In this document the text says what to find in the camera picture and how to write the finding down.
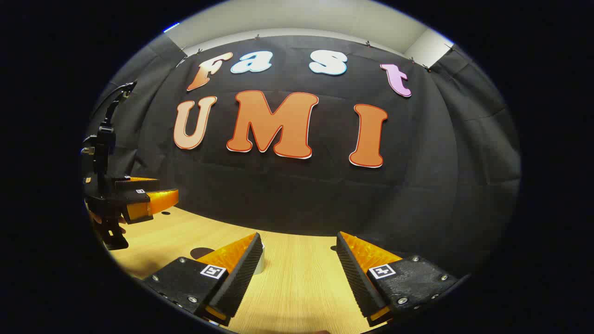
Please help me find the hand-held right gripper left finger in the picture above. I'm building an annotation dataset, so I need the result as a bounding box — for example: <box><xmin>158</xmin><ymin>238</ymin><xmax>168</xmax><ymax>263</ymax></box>
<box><xmin>142</xmin><ymin>232</ymin><xmax>264</xmax><ymax>328</ymax></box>

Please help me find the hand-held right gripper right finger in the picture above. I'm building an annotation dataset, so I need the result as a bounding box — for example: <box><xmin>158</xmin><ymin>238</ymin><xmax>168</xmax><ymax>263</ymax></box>
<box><xmin>336</xmin><ymin>231</ymin><xmax>460</xmax><ymax>328</ymax></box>

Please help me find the light blue cup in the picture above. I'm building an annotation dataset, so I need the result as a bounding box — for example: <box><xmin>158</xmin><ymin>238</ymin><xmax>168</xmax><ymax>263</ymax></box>
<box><xmin>253</xmin><ymin>241</ymin><xmax>266</xmax><ymax>275</ymax></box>

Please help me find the black cable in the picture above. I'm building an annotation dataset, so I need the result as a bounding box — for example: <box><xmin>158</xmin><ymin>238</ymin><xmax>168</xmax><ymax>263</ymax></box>
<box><xmin>88</xmin><ymin>83</ymin><xmax>137</xmax><ymax>123</ymax></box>

